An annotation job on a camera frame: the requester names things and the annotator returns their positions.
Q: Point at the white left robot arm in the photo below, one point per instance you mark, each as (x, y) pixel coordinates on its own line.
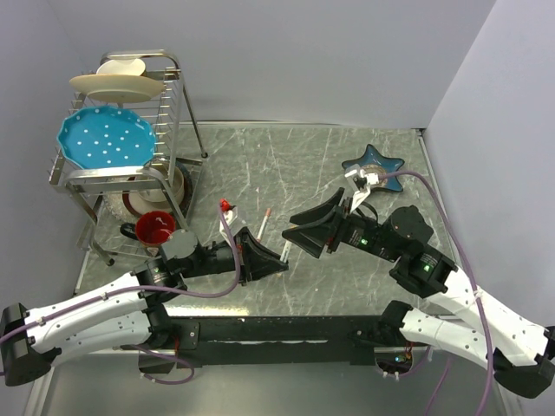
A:
(128, 311)

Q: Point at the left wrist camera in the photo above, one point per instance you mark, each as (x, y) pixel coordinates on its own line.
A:
(230, 214)

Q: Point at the blue star-shaped dish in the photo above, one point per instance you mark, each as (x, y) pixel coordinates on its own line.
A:
(373, 161)

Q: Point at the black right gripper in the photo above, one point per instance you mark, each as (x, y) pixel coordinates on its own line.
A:
(313, 236)

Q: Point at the white orange pen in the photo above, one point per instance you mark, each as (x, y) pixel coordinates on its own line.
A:
(264, 222)

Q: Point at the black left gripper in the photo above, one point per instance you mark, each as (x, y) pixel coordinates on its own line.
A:
(257, 261)

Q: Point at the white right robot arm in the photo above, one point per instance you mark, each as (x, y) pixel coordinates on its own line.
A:
(519, 352)

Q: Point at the red mug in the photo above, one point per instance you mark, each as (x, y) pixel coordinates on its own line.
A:
(151, 230)

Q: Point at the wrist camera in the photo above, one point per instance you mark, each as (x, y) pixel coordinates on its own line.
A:
(230, 214)
(363, 182)

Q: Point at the blue polka dot plate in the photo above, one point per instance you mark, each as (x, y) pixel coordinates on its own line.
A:
(105, 137)

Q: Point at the large cream plate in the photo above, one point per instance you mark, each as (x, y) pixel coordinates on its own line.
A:
(117, 88)

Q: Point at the metal dish rack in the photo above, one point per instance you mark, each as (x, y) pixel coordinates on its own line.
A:
(98, 192)

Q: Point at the white bowl brown rim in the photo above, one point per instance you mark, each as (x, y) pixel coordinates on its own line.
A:
(141, 202)

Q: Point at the small cream plate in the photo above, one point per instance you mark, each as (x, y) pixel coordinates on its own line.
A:
(122, 67)

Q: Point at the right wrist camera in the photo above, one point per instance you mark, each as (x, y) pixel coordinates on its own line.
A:
(363, 182)

